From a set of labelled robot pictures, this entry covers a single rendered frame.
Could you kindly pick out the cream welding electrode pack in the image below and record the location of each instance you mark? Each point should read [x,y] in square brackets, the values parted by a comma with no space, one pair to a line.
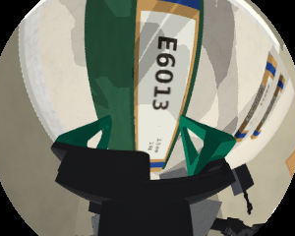
[271,107]

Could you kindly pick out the white welding electrode pack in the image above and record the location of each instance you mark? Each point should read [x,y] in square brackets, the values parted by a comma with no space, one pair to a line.
[260,100]
[165,50]

